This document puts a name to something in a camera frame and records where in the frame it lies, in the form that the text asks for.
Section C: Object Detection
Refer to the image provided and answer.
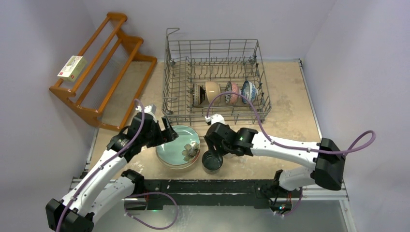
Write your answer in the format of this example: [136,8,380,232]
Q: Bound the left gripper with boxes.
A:
[140,116,177,147]

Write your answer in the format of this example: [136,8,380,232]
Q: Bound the teal floral plate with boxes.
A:
[156,125,201,169]

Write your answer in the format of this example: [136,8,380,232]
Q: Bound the dark green mug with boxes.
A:
[202,151,223,174]

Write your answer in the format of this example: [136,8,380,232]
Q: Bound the brown floral pattern bowl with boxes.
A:
[225,81,239,105]

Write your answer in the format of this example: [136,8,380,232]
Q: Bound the blue white pattern bowl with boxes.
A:
[241,81,258,104]

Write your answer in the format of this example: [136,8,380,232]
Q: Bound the white ribbed mug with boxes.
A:
[223,153,235,159]

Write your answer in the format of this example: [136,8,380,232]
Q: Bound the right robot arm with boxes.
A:
[202,122,346,197]

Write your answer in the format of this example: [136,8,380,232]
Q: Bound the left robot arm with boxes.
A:
[45,112,178,232]

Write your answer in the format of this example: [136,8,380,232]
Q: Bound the wooden shelf rack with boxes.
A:
[49,12,157,131]

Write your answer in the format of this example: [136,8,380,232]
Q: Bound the small cardboard box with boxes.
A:
[57,56,87,82]

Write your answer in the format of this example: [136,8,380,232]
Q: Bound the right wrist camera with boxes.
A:
[205,114,226,126]

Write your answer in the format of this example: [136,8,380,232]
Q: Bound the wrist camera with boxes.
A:
[135,104,158,123]
[205,114,226,126]

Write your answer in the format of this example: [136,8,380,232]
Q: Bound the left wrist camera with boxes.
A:
[135,104,158,123]

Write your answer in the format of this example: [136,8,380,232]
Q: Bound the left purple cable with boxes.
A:
[56,98,146,232]

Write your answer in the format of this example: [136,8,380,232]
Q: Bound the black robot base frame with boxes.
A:
[121,169,302,212]

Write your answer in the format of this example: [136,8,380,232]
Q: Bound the grey wire dish rack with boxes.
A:
[162,28,272,124]

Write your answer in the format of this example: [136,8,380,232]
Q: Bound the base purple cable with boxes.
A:
[124,192,178,231]

